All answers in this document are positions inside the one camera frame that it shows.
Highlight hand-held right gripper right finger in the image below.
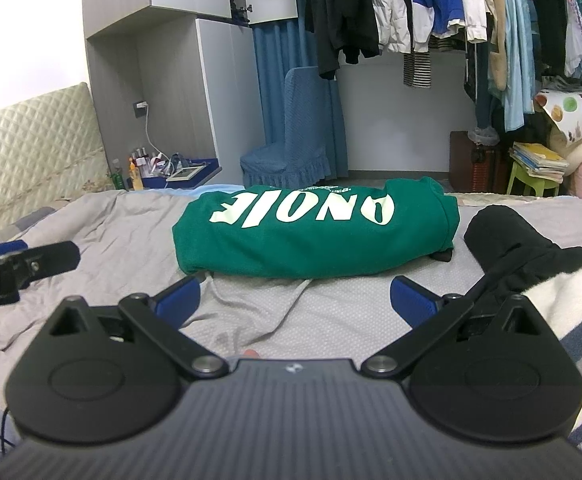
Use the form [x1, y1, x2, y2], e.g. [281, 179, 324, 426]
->
[361, 276, 546, 377]

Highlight green plastic stool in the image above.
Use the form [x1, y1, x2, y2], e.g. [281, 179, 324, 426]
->
[508, 162, 562, 199]

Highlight cream quilted headboard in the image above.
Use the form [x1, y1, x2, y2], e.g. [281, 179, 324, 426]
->
[0, 82, 110, 227]

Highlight white charger cable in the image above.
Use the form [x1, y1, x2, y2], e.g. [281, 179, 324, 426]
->
[143, 109, 172, 172]

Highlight stack of books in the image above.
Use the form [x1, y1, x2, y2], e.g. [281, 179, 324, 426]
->
[508, 142, 570, 182]

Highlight light blue hanging garment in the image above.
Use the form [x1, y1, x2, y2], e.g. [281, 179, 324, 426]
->
[501, 0, 540, 132]

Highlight small cosmetic bottles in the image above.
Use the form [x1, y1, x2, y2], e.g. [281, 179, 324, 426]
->
[131, 146, 170, 177]

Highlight black hanging jacket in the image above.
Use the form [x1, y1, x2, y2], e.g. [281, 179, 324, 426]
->
[305, 0, 382, 79]

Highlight hanging jeans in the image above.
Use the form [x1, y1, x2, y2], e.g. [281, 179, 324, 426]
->
[472, 54, 500, 144]

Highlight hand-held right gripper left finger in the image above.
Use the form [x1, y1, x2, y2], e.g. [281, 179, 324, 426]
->
[46, 275, 229, 377]

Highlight blue covered chair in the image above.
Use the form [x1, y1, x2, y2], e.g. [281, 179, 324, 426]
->
[240, 66, 332, 189]

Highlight grey wardrobe cabinet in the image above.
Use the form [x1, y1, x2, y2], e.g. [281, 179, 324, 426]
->
[82, 0, 299, 192]

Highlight striped hanging garment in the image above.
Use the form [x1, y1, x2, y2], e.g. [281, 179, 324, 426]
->
[403, 50, 434, 89]

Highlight grey bed sheet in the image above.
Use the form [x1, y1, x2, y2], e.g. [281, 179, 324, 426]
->
[0, 187, 582, 411]

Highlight blue curtain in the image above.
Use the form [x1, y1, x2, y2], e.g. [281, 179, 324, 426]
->
[253, 20, 348, 177]

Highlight beige hanging coat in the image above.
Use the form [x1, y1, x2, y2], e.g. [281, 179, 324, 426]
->
[478, 0, 516, 92]

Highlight black garment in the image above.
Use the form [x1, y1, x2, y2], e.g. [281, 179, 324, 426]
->
[463, 205, 582, 307]

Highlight white hanging jacket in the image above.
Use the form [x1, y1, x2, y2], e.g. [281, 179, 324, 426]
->
[370, 0, 412, 54]

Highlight blue storage box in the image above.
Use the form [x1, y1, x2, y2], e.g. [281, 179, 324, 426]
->
[141, 152, 220, 191]

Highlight dark hanging garment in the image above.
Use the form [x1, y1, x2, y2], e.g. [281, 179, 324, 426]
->
[527, 0, 568, 79]

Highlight light blue bed sheet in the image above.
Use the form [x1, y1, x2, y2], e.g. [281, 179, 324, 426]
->
[163, 184, 239, 197]

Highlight blue and white jersey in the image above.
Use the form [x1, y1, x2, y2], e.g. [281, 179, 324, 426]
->
[410, 0, 489, 54]

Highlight white framed picture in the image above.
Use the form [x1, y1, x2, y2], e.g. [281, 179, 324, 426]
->
[165, 164, 207, 182]

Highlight green hoodie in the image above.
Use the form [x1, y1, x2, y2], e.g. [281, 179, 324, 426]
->
[172, 176, 460, 279]

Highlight white striped garment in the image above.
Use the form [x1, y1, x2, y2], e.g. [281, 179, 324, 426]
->
[517, 254, 582, 467]

